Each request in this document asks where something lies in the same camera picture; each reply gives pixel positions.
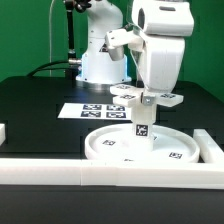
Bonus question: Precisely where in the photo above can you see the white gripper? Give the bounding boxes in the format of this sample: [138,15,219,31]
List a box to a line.
[137,36,185,106]

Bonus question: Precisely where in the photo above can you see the white cross-shaped table base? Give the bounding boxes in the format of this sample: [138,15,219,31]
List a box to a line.
[110,84,184,108]

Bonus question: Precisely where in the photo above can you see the white round table top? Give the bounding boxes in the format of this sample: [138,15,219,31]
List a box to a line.
[85,123,200,163]

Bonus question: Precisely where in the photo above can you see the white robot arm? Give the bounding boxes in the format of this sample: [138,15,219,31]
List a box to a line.
[78,0,194,105]

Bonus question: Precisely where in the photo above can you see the white marker sheet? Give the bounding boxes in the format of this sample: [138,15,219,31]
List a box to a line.
[58,103,131,120]

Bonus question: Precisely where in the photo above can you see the white left fence block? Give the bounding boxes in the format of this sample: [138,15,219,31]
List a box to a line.
[0,123,6,146]

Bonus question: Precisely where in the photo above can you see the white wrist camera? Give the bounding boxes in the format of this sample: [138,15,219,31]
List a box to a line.
[105,29,143,61]

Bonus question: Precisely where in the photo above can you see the white right fence rail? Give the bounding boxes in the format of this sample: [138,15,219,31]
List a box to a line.
[193,129,224,164]

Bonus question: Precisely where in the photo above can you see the white fence rail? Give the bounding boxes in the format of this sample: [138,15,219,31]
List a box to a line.
[193,129,224,164]
[0,158,224,190]

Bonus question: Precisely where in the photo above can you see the grey flexible conduit cable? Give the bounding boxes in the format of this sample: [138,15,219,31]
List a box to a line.
[48,0,57,78]

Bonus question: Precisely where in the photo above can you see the black cables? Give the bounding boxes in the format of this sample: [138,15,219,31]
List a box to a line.
[26,59,83,78]

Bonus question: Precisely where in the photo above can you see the white front fence rail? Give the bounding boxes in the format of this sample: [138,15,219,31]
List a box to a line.
[0,158,224,190]

